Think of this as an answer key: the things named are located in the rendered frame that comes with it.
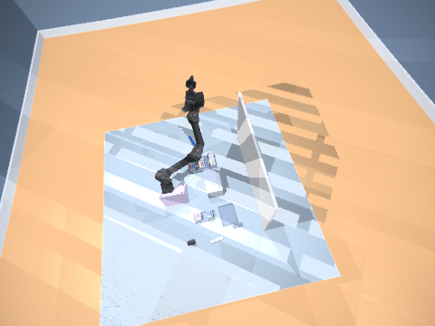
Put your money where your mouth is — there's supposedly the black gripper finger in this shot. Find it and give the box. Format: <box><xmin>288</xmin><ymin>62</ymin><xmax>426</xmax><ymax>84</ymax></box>
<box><xmin>186</xmin><ymin>84</ymin><xmax>197</xmax><ymax>100</ymax></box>
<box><xmin>186</xmin><ymin>75</ymin><xmax>197</xmax><ymax>86</ymax></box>

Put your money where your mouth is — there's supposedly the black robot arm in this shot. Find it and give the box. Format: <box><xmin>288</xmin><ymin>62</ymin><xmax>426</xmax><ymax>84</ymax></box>
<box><xmin>155</xmin><ymin>91</ymin><xmax>205</xmax><ymax>194</ymax></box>

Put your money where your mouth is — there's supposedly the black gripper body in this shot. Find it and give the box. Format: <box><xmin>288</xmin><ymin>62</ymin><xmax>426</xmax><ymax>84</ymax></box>
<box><xmin>185</xmin><ymin>84</ymin><xmax>197</xmax><ymax>105</ymax></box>

